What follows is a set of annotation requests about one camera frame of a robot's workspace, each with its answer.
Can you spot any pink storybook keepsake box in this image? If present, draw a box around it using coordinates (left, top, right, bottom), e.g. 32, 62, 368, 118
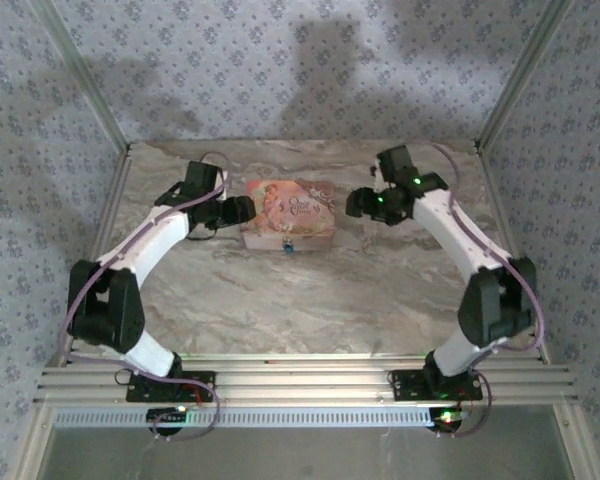
239, 179, 339, 251

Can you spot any black controller board with LED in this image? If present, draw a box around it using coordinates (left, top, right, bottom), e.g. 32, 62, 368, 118
428, 407, 474, 429
146, 405, 191, 425

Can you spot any thin black left gripper cable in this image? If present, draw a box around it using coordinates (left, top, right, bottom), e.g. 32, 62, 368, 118
186, 226, 232, 243

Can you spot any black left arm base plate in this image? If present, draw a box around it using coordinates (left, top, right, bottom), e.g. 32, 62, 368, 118
125, 369, 218, 403

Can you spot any aluminium frame post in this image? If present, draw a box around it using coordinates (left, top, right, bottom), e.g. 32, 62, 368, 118
473, 0, 577, 152
29, 0, 132, 152

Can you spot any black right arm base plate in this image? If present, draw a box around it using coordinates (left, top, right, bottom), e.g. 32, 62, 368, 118
388, 368, 484, 402

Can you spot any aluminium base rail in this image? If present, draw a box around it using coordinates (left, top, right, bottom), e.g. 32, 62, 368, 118
34, 356, 579, 404

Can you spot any grey slotted cable duct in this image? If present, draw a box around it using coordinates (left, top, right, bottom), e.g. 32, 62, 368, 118
52, 405, 481, 429

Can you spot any aluminium frame leg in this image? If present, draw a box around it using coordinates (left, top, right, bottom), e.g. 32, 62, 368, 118
552, 399, 600, 480
15, 402, 57, 480

